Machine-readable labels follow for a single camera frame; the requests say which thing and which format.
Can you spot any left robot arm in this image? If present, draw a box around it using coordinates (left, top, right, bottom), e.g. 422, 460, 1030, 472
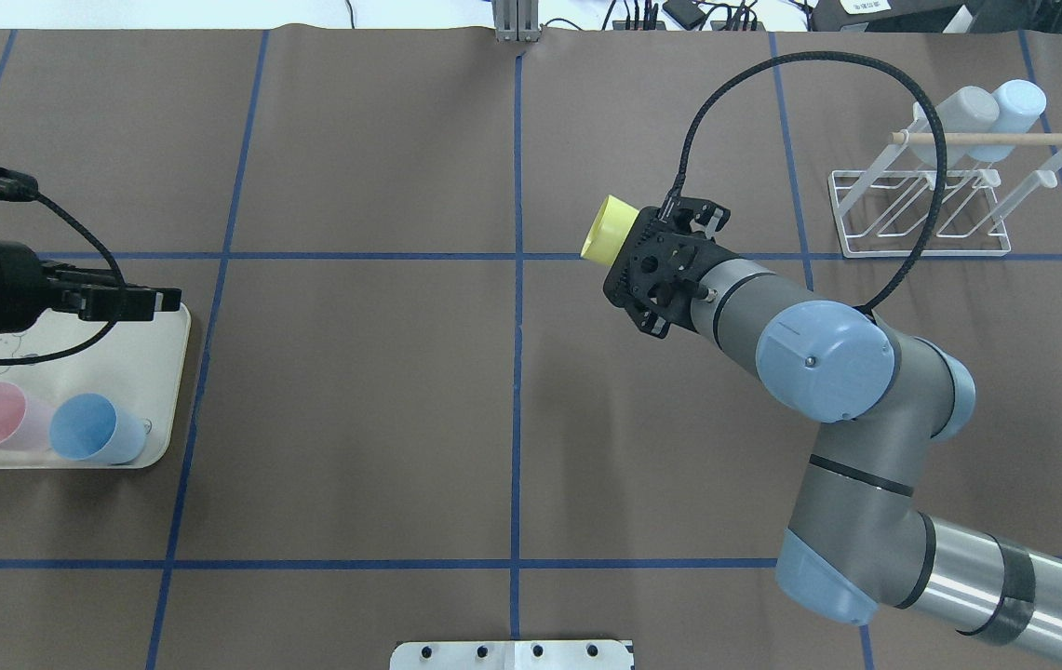
0, 242, 182, 334

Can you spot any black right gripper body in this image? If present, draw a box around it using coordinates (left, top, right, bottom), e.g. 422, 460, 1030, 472
603, 196, 732, 339

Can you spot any white wire cup rack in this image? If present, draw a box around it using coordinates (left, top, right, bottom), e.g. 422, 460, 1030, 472
826, 114, 1062, 259

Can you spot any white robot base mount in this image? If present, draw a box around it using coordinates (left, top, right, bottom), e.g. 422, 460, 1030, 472
389, 639, 636, 669

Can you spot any grey plastic cup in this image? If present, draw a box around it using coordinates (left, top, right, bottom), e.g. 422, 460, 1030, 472
907, 86, 1003, 168

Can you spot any aluminium frame post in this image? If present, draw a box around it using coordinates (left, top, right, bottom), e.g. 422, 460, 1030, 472
490, 0, 542, 42

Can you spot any pink plastic cup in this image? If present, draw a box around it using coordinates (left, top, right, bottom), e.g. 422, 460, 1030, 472
0, 382, 54, 452

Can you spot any cream plastic tray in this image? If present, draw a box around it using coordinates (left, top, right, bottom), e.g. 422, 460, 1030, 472
0, 308, 192, 470

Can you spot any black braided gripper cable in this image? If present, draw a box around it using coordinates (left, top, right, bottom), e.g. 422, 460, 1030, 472
0, 152, 131, 366

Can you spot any light blue plastic cup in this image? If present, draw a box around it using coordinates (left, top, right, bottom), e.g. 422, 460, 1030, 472
967, 79, 1048, 164

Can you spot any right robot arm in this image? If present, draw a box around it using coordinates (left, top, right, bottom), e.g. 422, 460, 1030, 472
581, 195, 1062, 663

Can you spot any yellow plastic cup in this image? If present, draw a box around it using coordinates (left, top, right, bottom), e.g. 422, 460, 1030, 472
579, 194, 641, 270

